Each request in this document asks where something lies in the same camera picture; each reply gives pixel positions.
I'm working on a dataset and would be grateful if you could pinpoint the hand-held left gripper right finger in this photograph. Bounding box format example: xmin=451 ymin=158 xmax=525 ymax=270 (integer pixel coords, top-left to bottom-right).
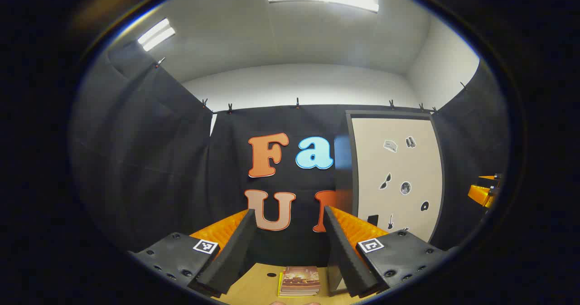
xmin=323 ymin=205 xmax=454 ymax=299

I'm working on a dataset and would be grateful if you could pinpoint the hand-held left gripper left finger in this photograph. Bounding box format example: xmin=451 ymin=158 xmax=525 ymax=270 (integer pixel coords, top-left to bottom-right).
xmin=127 ymin=208 xmax=257 ymax=299

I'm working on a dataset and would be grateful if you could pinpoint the beige cabinet door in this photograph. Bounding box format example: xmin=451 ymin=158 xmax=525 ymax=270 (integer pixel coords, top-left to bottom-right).
xmin=351 ymin=117 xmax=444 ymax=243

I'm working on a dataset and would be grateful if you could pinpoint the yellow thin book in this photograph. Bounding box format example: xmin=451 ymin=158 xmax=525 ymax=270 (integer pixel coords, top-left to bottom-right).
xmin=277 ymin=272 xmax=320 ymax=297

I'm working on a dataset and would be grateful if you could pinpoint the black backdrop cloth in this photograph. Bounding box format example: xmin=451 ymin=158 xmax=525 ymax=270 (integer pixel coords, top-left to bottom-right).
xmin=70 ymin=40 xmax=510 ymax=269

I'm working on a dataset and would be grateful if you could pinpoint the small ceiling light panel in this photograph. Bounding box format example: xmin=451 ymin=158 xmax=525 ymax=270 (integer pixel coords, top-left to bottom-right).
xmin=137 ymin=18 xmax=176 ymax=52

